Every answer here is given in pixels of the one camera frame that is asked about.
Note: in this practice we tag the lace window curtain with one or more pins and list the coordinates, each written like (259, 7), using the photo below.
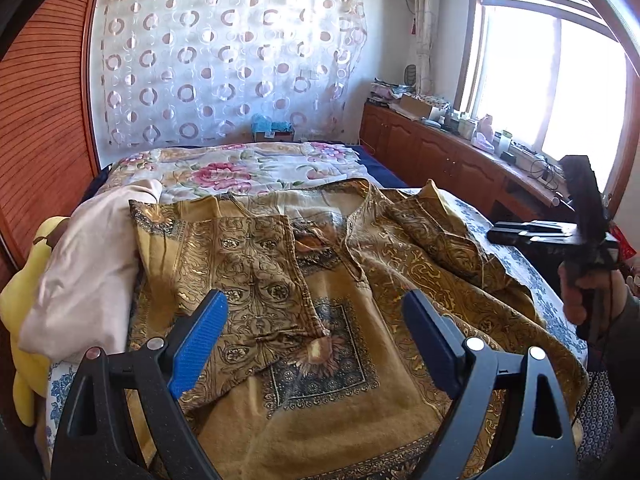
(425, 25)

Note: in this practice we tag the red tag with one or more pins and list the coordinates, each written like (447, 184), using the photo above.
(620, 242)

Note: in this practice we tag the wooden framed window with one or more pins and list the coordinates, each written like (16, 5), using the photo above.
(550, 70)

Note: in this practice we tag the pink packet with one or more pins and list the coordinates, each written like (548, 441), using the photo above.
(482, 135)

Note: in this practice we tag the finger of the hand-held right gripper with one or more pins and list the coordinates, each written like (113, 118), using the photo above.
(525, 238)
(530, 226)

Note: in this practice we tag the person's right forearm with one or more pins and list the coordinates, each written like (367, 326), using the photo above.
(622, 350)

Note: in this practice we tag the wooden slatted wardrobe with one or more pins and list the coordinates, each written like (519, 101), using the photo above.
(45, 135)

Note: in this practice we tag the person's right hand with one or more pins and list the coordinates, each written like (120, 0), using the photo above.
(572, 295)

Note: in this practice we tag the open cardboard box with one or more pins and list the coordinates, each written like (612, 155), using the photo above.
(417, 106)

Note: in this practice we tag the navy blue blanket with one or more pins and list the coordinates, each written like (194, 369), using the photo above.
(381, 170)

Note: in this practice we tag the long wooden cabinet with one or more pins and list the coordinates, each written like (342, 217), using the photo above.
(440, 155)

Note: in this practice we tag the pale pink cloth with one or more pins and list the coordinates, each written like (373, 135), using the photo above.
(90, 280)

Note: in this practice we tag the golden patterned shirt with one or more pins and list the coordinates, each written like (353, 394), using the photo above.
(350, 385)

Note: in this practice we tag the circle patterned sheer curtain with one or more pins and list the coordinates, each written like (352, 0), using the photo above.
(225, 60)

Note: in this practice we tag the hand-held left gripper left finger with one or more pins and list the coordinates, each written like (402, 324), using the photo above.
(197, 345)

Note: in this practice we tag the stack of folded cloths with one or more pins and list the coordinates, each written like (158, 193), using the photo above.
(390, 91)

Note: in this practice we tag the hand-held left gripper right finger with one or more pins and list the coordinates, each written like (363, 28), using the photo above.
(429, 345)

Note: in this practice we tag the yellow plush toy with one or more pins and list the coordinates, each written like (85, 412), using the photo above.
(20, 390)

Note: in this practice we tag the light blue plastic bag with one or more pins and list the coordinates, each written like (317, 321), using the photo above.
(267, 122)

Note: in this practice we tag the pink floral quilt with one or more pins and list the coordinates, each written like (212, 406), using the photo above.
(240, 170)

